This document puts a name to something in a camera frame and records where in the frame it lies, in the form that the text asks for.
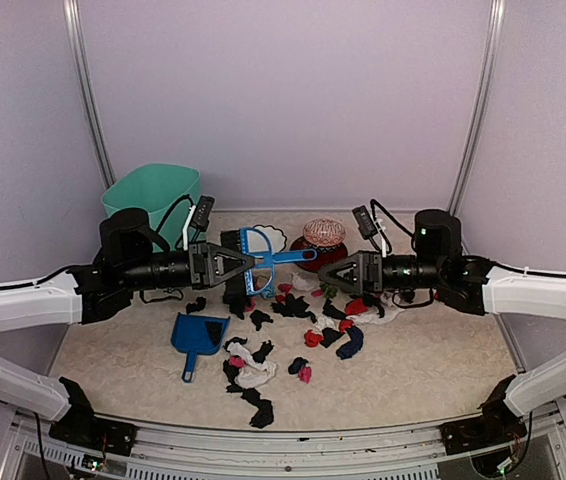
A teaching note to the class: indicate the black paper scrap front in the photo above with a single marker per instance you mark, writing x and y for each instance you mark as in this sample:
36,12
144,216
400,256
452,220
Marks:
264,415

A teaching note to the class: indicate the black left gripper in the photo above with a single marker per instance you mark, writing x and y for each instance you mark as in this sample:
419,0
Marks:
208,253

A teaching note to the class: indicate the pink patterned inverted bowl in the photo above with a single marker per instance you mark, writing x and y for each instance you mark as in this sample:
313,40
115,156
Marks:
324,233

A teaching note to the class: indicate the teal plastic waste bin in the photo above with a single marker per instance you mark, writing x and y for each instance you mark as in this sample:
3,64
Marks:
154,188

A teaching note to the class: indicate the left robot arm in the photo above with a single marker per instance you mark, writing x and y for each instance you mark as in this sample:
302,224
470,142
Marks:
132,258

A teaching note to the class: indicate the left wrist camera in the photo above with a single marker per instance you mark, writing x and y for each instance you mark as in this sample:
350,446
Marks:
197,221

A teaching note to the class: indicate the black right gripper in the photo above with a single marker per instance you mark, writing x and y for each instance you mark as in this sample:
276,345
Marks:
368,277

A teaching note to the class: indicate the red paper scrap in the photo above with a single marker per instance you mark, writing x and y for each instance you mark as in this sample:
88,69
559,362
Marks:
312,339

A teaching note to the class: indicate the black scrap in dustpan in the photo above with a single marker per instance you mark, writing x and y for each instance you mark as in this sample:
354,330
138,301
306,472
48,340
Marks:
215,331

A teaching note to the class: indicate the white paper scrap centre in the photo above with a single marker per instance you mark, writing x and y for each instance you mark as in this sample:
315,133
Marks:
303,282

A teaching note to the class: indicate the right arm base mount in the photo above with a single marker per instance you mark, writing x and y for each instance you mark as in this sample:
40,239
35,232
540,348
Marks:
494,425

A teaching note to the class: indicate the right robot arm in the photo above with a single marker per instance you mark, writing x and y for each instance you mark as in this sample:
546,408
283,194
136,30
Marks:
468,284

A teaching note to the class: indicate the white scalloped bowl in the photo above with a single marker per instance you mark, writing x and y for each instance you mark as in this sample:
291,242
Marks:
276,236

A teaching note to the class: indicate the black scrap near bin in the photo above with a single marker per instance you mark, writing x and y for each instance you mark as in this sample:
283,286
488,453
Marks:
198,305

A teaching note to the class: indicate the pink and navy scrap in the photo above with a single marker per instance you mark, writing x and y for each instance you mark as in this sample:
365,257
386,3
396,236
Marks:
300,367

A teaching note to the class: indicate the blue plastic dustpan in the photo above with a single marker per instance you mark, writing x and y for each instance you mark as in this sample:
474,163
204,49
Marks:
189,337

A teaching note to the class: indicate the red patterned bowl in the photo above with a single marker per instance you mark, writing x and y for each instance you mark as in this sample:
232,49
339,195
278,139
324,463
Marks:
325,255

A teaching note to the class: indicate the blue hand brush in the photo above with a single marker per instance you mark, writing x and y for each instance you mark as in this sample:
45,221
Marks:
260,279

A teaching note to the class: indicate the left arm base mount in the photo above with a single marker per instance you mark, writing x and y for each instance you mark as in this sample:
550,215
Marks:
80,426

